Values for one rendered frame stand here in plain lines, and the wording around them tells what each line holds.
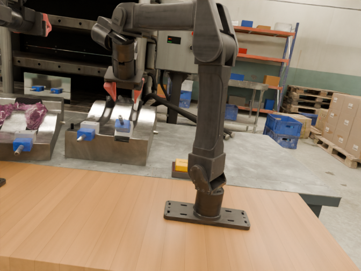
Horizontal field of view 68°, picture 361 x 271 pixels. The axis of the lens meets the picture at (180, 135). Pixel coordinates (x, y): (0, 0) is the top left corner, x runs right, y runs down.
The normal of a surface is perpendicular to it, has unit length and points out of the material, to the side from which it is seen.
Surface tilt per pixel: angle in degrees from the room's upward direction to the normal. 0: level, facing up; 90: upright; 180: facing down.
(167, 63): 90
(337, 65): 90
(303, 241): 0
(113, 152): 90
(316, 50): 90
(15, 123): 29
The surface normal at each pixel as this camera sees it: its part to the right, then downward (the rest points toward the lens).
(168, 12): -0.55, 0.11
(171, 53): 0.02, 0.28
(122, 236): 0.13, -0.95
